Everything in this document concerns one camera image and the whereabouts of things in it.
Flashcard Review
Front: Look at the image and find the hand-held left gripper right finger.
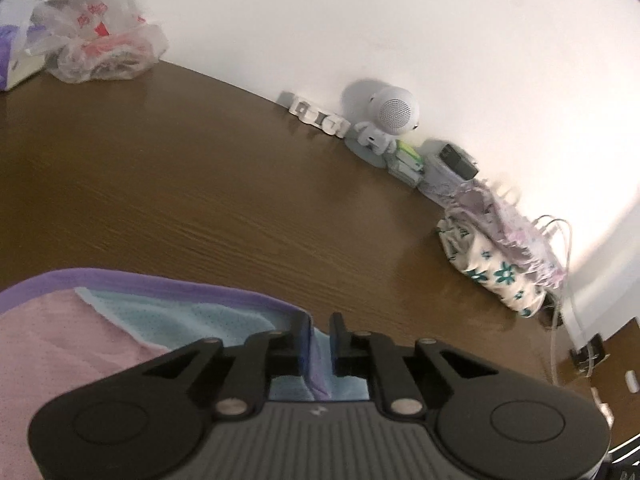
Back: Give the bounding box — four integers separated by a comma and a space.
328, 312, 499, 417

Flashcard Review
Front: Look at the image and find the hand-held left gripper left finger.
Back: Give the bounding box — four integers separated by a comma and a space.
127, 312, 314, 419

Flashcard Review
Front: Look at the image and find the pink purple blue mesh garment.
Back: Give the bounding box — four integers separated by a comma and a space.
0, 268, 373, 480

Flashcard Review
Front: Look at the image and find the green white small box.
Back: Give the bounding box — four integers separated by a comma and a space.
396, 140, 425, 162
389, 156, 427, 189

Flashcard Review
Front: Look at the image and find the grey box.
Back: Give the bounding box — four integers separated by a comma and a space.
417, 140, 481, 207

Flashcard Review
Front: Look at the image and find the folded purple ruffled cloth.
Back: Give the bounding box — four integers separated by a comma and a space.
445, 179, 569, 291

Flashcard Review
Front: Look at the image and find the black power adapter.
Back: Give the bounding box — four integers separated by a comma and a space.
439, 144, 479, 180

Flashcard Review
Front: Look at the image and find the white robot-shaped speaker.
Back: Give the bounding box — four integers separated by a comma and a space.
345, 80, 421, 167

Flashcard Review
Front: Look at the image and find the clear plastic bag red print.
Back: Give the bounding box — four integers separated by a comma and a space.
25, 0, 170, 82

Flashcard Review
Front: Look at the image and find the purple white tissue box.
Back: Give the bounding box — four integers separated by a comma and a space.
0, 25, 48, 92

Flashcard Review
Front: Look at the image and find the thin pale cable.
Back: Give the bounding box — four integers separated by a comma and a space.
535, 215, 597, 386

